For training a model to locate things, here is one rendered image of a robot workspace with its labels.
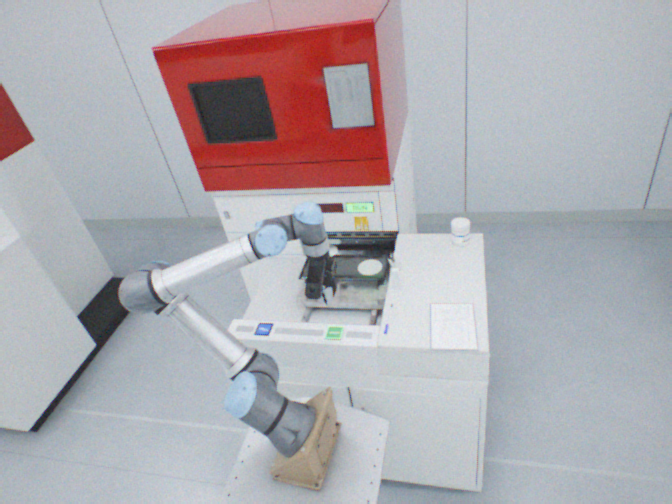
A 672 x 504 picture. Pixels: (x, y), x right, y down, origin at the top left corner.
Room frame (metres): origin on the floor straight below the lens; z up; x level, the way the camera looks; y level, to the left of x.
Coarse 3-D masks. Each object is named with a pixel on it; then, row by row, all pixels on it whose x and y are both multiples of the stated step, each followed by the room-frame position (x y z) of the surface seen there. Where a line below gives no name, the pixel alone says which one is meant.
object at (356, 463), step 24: (336, 408) 0.91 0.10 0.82; (360, 432) 0.81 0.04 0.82; (384, 432) 0.79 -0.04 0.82; (240, 456) 0.81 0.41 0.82; (264, 456) 0.79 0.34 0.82; (336, 456) 0.75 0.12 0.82; (360, 456) 0.73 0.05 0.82; (384, 456) 0.72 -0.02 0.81; (240, 480) 0.73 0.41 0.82; (264, 480) 0.72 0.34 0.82; (336, 480) 0.68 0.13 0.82; (360, 480) 0.66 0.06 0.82
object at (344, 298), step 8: (336, 296) 1.38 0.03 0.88; (344, 296) 1.37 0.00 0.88; (352, 296) 1.36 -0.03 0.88; (360, 296) 1.35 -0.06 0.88; (368, 296) 1.34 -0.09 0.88; (376, 296) 1.33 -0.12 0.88; (304, 304) 1.39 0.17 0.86; (312, 304) 1.37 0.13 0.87; (320, 304) 1.36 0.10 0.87; (336, 304) 1.34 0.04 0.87; (344, 304) 1.33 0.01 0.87; (352, 304) 1.32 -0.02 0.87; (360, 304) 1.31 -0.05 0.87; (368, 304) 1.30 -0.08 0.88; (376, 304) 1.29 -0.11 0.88; (384, 304) 1.28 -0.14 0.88
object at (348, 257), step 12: (336, 252) 1.64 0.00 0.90; (348, 252) 1.62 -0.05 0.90; (360, 252) 1.60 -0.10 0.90; (372, 252) 1.59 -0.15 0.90; (384, 252) 1.57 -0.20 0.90; (348, 264) 1.54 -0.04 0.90; (384, 264) 1.49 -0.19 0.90; (336, 276) 1.48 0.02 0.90; (348, 276) 1.46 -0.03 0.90; (360, 276) 1.44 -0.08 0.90; (372, 276) 1.43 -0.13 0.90
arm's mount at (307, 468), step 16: (320, 400) 0.83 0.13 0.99; (320, 416) 0.76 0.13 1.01; (336, 416) 0.84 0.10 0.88; (320, 432) 0.75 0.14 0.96; (336, 432) 0.82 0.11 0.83; (304, 448) 0.68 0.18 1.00; (320, 448) 0.72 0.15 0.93; (272, 464) 0.73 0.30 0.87; (288, 464) 0.68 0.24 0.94; (304, 464) 0.67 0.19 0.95; (320, 464) 0.70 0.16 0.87; (288, 480) 0.70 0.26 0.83; (304, 480) 0.68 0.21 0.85; (320, 480) 0.68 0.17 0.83
